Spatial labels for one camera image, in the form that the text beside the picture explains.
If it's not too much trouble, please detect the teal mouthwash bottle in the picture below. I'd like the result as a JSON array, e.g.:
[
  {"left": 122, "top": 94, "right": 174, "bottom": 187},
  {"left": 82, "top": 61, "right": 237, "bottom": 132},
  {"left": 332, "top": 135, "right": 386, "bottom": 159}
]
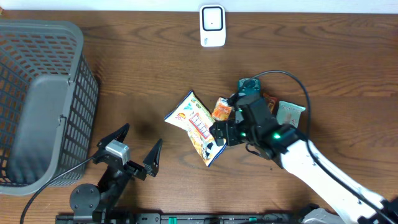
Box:
[{"left": 238, "top": 78, "right": 261, "bottom": 96}]

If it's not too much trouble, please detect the pale green wipes pack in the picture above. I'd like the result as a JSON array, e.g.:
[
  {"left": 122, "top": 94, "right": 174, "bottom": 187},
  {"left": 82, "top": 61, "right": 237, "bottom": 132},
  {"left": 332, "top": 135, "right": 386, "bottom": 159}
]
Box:
[{"left": 276, "top": 101, "right": 306, "bottom": 128}]

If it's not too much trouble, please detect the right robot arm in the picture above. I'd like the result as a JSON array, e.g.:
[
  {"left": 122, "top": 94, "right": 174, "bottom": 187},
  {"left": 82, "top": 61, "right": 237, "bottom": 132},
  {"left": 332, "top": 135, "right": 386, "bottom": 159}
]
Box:
[{"left": 210, "top": 95, "right": 397, "bottom": 223}]

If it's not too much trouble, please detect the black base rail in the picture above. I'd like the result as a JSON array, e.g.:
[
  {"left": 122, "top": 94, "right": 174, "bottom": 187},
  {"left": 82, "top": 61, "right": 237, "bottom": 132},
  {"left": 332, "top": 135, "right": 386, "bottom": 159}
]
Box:
[{"left": 55, "top": 212, "right": 312, "bottom": 224}]

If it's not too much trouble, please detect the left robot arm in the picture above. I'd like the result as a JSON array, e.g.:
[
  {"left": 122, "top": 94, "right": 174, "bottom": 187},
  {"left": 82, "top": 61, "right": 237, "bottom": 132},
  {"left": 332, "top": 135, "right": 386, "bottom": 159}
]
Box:
[{"left": 68, "top": 124, "right": 163, "bottom": 223}]

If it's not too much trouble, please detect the grey plastic shopping basket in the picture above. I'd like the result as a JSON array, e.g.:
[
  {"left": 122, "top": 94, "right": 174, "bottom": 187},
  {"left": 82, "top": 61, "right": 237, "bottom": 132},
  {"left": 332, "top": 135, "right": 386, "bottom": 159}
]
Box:
[{"left": 1, "top": 19, "right": 99, "bottom": 196}]

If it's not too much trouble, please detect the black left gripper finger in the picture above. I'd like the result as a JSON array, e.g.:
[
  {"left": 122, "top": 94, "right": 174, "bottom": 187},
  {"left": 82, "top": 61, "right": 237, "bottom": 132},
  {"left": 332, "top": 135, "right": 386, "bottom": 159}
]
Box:
[
  {"left": 143, "top": 139, "right": 163, "bottom": 177},
  {"left": 97, "top": 123, "right": 130, "bottom": 149}
]

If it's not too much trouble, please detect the red brown snack packet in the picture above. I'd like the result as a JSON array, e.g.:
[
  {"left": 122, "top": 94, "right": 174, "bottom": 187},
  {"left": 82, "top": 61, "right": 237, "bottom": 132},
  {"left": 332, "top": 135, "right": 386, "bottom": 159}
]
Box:
[{"left": 263, "top": 93, "right": 278, "bottom": 114}]

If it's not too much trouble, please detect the white barcode scanner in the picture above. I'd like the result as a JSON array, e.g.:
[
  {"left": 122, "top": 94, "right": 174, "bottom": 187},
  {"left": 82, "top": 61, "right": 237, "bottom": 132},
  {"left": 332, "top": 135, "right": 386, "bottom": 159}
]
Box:
[{"left": 199, "top": 4, "right": 226, "bottom": 47}]

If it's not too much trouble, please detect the yellow snack bag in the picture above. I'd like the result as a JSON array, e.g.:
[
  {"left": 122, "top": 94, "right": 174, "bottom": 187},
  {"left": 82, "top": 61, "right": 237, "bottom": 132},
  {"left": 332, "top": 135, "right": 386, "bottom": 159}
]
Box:
[{"left": 164, "top": 90, "right": 226, "bottom": 167}]

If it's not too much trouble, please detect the small orange juice carton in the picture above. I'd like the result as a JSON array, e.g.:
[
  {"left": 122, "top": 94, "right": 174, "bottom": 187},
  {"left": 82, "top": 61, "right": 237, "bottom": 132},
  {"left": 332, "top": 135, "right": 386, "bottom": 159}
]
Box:
[{"left": 211, "top": 97, "right": 232, "bottom": 121}]

